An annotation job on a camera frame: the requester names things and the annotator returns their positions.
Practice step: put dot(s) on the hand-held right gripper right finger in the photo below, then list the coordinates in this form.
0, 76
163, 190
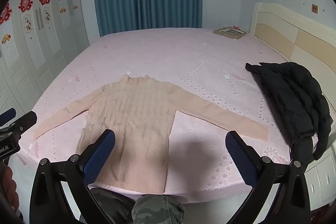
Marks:
240, 158

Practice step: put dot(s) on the camouflage pants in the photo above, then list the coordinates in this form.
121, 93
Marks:
155, 208

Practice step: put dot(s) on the white nightstand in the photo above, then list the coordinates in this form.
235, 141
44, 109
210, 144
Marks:
320, 182

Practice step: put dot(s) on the white wardrobe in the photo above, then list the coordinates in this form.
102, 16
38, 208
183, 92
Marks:
52, 43

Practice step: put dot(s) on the white lace tablecloth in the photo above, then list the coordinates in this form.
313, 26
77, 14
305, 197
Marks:
157, 56

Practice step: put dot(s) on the black puffer jacket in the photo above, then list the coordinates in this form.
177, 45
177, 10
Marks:
294, 92

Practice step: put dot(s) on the person's left hand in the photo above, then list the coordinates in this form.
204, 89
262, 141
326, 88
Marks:
5, 187

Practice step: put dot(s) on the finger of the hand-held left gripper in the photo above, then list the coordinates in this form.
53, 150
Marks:
8, 114
26, 119

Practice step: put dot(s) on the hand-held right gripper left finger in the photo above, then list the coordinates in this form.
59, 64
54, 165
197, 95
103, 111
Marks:
101, 153

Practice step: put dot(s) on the cream cabinet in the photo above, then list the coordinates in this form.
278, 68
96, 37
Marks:
288, 32

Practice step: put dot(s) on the wall socket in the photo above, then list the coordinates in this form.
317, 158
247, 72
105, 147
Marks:
315, 9

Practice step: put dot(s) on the beige knit sweater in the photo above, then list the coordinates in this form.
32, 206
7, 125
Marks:
136, 119

